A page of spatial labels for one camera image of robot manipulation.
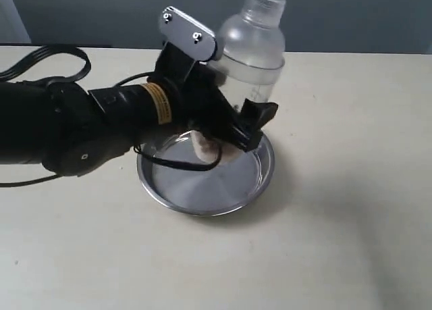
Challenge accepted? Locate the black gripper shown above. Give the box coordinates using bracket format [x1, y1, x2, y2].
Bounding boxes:
[150, 42, 279, 152]

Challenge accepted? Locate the clear plastic shaker bottle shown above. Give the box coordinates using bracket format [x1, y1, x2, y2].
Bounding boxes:
[192, 0, 286, 162]

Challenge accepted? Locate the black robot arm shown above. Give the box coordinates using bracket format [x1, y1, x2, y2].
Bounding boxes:
[1, 43, 278, 179]

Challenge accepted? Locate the round stainless steel plate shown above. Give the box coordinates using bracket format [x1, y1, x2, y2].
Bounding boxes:
[137, 136, 275, 217]

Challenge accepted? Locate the thin black cable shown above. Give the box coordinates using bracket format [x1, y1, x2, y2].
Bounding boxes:
[114, 72, 223, 172]

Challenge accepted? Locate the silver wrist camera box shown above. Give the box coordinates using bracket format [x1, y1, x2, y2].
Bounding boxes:
[159, 6, 223, 62]

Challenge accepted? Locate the black flat ribbon cable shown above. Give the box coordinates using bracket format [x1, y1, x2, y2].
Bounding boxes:
[0, 45, 92, 84]

